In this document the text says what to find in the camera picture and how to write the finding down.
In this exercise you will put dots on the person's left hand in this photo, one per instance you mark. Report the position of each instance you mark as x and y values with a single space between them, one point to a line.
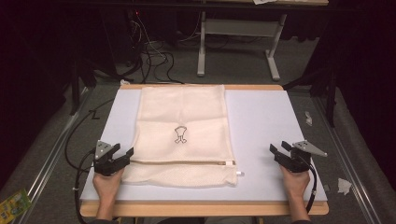
107 186

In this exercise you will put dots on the clear plastic scrap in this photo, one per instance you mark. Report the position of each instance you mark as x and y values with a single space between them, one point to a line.
308 118

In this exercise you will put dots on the white table mat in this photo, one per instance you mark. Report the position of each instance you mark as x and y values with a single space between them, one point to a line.
261 124

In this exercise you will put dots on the black metal stand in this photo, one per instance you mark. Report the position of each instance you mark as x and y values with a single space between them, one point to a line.
330 93
74 90

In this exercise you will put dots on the green printed packet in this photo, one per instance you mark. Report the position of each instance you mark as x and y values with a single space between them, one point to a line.
14 206

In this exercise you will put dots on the metal floor rail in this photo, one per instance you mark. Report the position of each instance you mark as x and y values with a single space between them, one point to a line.
51 155
345 155

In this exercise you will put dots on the cream mesh laundry bag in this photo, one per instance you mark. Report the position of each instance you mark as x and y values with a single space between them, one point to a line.
183 109

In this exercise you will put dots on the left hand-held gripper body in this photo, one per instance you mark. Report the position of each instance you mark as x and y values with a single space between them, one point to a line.
104 165

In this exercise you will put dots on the wooden table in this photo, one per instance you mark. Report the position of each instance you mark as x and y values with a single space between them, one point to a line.
202 209

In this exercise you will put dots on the white metal desk frame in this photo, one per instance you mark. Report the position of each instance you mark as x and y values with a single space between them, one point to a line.
239 27

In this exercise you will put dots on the white paper sheet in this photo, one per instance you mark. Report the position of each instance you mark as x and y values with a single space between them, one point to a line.
263 1

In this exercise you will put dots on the person's right hand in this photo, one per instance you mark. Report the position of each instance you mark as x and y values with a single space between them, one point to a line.
295 183

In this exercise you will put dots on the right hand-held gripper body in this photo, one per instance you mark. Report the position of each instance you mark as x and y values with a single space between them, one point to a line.
295 161

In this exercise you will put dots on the white paper scrap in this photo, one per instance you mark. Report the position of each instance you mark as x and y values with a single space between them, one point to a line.
344 186

